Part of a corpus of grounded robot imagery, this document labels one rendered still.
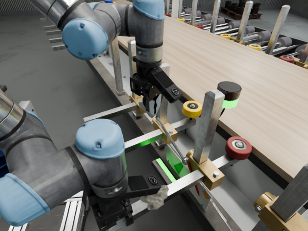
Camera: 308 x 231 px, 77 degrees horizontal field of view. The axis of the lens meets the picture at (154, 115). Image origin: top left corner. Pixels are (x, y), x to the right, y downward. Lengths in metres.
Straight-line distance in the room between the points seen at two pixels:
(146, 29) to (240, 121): 0.51
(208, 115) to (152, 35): 0.25
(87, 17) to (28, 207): 0.32
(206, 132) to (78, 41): 0.39
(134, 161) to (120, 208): 1.29
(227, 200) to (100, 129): 0.70
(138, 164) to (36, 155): 1.43
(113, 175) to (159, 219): 1.16
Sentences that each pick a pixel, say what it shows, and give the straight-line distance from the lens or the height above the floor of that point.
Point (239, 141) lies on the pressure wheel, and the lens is 0.73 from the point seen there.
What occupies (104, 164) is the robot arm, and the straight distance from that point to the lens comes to 0.33.
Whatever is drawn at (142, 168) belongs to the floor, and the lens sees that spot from 1.71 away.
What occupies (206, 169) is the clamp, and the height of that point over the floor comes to 0.87.
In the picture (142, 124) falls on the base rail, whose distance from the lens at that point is 1.03.
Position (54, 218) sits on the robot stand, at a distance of 1.41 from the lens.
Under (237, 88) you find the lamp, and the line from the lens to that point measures 0.54.
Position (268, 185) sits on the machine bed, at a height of 0.77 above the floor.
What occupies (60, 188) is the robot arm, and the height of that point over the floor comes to 1.14.
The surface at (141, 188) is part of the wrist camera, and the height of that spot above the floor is 0.98.
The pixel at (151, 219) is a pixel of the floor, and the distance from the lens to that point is 1.50.
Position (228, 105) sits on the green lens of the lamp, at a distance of 0.54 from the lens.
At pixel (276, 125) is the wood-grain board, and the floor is 0.90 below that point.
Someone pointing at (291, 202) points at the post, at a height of 1.03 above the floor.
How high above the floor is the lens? 1.39
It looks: 39 degrees down
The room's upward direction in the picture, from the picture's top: straight up
